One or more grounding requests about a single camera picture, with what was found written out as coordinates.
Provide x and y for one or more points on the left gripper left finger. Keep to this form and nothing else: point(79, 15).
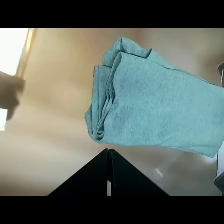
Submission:
point(87, 180)

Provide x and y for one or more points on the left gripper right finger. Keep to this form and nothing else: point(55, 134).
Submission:
point(133, 180)

